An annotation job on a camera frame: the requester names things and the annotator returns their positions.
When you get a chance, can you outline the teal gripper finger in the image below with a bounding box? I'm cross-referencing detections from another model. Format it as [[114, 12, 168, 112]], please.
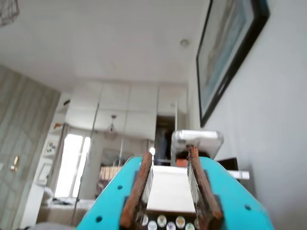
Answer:
[[76, 151, 154, 230], [187, 146, 275, 230]]

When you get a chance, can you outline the white shelf board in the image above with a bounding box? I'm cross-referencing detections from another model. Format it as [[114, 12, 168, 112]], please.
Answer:
[[226, 169, 250, 180]]

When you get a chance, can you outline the dark brown box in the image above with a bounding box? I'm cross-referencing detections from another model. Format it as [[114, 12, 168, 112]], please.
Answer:
[[214, 157, 238, 172]]

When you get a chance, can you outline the plain white book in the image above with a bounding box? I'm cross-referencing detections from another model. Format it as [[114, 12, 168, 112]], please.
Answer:
[[146, 165, 200, 214]]

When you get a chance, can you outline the bed with pale cover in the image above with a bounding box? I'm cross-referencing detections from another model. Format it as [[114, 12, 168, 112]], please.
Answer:
[[35, 186, 96, 227]]

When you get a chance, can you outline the black book with round pictures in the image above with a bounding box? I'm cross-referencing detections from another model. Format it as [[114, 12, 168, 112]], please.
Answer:
[[140, 212, 201, 230]]

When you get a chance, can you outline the phone in clear case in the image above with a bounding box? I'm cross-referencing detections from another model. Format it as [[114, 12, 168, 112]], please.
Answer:
[[170, 129, 224, 166]]

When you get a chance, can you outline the white mirrored wardrobe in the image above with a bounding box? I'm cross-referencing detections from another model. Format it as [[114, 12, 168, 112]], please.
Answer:
[[55, 81, 190, 199]]

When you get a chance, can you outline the pale panelled door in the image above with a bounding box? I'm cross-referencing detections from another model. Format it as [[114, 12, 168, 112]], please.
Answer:
[[0, 64, 60, 230]]

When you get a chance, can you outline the small white picture frame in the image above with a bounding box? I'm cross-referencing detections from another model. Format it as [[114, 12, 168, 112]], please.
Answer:
[[44, 140, 59, 157], [38, 163, 52, 182]]

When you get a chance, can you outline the brass door handle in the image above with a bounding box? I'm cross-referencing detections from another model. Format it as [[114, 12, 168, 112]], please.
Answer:
[[10, 155, 20, 173]]

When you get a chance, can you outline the black framed wall picture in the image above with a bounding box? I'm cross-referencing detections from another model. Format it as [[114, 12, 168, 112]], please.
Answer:
[[196, 0, 271, 128]]

